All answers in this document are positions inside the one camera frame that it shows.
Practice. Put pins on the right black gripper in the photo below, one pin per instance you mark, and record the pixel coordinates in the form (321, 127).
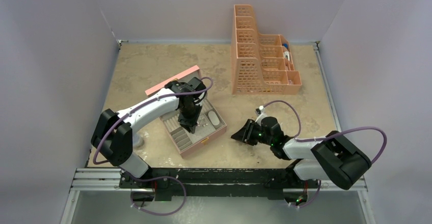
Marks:
(245, 134)

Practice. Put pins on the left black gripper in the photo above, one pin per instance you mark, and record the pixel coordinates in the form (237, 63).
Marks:
(189, 123)

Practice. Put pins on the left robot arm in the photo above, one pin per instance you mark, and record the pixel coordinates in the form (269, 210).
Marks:
(113, 135)

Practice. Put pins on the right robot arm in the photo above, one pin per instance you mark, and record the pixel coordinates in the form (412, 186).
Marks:
(335, 158)

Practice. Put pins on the pink jewelry box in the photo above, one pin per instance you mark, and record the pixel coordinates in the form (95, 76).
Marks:
(189, 80)

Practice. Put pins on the crystal earrings in box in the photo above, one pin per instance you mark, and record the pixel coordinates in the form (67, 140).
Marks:
(202, 121)

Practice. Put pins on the white oval box insert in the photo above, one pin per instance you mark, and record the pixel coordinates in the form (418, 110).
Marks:
(213, 117)

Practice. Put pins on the small clear round container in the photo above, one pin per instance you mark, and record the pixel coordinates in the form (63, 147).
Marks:
(137, 141)

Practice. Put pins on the orange mesh desk organizer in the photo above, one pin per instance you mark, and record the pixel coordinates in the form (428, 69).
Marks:
(258, 66)

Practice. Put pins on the blue white items in organizer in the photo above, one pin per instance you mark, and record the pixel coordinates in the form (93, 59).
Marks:
(286, 52)

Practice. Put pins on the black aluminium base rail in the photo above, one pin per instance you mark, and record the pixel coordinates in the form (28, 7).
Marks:
(273, 184)

